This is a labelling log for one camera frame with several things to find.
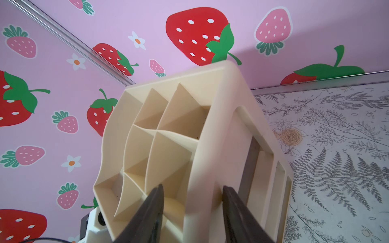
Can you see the aluminium corner post left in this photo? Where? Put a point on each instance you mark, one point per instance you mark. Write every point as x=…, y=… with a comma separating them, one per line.
x=56, y=29

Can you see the cream drawer organizer cabinet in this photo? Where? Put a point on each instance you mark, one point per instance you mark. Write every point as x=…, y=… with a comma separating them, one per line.
x=194, y=133

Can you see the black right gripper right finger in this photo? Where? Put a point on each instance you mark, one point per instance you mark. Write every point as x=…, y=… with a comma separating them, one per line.
x=240, y=225

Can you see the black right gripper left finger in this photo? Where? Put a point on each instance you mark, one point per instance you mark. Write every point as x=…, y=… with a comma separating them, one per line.
x=146, y=225

